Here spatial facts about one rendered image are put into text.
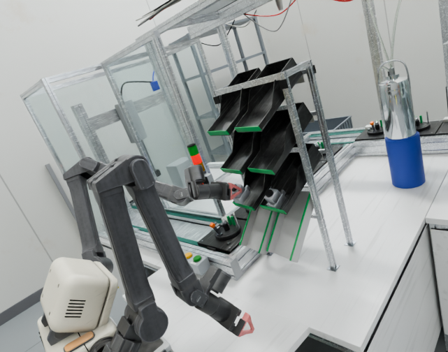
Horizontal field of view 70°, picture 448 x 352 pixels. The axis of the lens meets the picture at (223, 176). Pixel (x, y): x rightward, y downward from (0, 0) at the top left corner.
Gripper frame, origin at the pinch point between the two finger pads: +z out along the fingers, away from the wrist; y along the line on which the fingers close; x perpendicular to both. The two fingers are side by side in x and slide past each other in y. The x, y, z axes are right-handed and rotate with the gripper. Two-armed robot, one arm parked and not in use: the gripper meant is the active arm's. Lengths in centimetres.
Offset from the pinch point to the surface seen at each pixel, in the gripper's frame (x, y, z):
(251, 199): 4.1, -1.1, 7.2
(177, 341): 57, 4, -23
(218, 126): -25.3, 5.1, -6.0
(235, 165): -9.7, 0.9, -0.2
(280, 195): 0.8, -17.3, 7.1
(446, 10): -85, -37, 94
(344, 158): -14, 23, 112
